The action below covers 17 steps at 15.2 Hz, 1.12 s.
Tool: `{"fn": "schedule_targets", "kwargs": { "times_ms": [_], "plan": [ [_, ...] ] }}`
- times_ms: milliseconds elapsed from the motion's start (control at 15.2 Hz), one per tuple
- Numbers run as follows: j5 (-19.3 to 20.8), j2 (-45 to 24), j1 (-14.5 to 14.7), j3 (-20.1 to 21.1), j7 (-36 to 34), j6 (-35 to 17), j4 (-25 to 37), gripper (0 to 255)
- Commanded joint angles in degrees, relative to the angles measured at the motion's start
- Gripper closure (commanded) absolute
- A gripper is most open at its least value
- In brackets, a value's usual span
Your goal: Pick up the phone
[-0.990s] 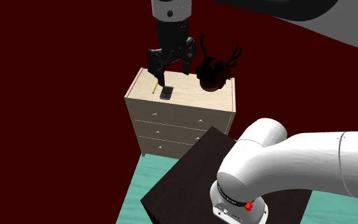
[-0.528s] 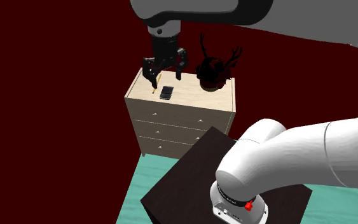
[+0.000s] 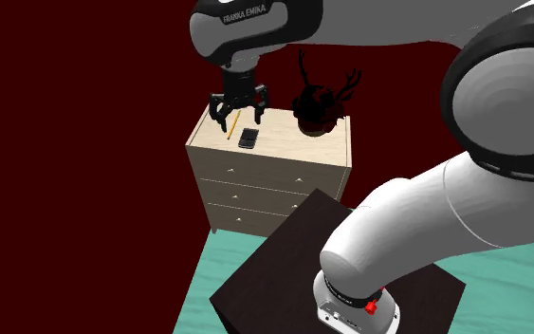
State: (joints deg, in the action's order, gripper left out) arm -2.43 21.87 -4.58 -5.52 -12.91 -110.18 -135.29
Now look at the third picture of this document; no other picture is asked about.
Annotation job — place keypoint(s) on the dark potted plant with branches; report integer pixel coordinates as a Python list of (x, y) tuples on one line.
[(316, 111)]

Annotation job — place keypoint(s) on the black phone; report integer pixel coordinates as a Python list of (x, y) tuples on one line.
[(248, 138)]

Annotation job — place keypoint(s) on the yellow pencil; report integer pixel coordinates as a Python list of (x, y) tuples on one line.
[(233, 126)]

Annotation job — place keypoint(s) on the dark robot stand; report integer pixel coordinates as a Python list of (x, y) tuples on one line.
[(271, 273)]

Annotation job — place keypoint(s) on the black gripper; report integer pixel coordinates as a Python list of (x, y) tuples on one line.
[(239, 88)]

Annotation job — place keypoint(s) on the light wooden chest of drawers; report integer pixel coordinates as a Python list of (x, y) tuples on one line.
[(289, 139)]

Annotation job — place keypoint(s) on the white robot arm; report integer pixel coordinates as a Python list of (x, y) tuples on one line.
[(433, 217)]

